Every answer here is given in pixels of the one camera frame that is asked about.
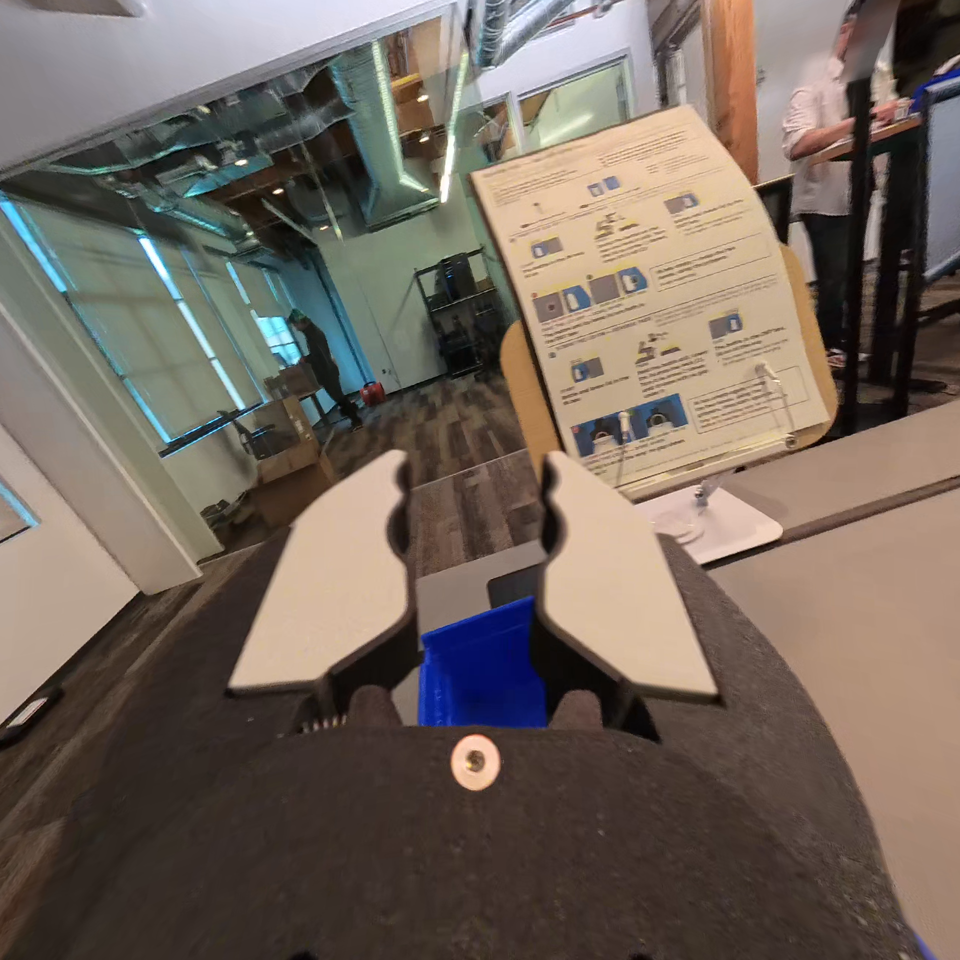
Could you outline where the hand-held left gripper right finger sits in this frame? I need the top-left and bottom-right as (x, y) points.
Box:
(529, 450), (723, 729)

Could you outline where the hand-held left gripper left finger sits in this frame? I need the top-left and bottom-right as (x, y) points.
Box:
(225, 448), (421, 725)

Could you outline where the brown cardboard box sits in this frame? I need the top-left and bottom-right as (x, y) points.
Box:
(255, 396), (339, 530)

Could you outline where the black office chair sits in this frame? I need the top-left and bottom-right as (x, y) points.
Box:
(217, 408), (280, 460)

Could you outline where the silver ventilation duct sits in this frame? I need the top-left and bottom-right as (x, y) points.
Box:
(465, 0), (601, 70)
(328, 41), (441, 231)

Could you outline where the printed instruction sheet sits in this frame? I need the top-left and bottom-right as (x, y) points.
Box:
(469, 103), (832, 489)

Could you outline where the pale screen on stand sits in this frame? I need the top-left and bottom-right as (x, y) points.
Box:
(843, 71), (960, 440)

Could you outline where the black shelf rack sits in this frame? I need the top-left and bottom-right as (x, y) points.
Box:
(414, 251), (502, 381)

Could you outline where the window with white blinds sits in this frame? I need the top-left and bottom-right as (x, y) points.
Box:
(63, 225), (252, 445)

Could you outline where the black rectangular table pad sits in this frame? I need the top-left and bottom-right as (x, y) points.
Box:
(486, 564), (547, 610)

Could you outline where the wooden post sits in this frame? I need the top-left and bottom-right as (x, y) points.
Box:
(699, 0), (761, 185)

